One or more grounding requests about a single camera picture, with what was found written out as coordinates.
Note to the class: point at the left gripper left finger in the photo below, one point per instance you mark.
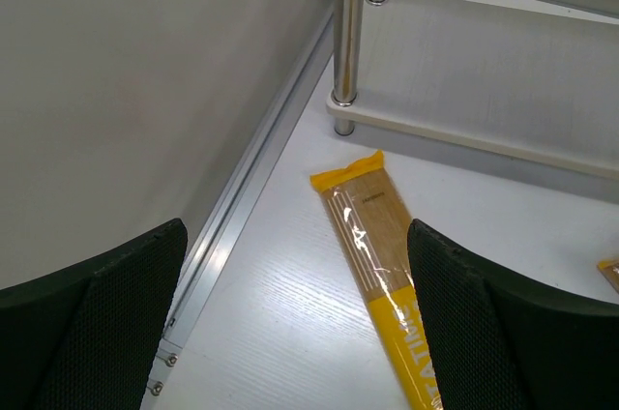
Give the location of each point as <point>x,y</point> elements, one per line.
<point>86,336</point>

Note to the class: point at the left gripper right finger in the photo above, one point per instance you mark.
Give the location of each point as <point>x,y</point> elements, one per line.
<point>500,340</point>

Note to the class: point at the yellow spaghetti bag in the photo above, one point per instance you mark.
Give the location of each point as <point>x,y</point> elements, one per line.
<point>610,270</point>
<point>371,222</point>

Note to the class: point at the white two-tier shelf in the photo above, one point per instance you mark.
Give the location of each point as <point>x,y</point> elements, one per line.
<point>518,83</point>

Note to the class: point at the yellow spaghetti bag left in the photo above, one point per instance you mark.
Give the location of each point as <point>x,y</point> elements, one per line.
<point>371,222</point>

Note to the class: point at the yellow spaghetti bag centre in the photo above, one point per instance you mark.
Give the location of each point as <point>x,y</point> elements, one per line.
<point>610,270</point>

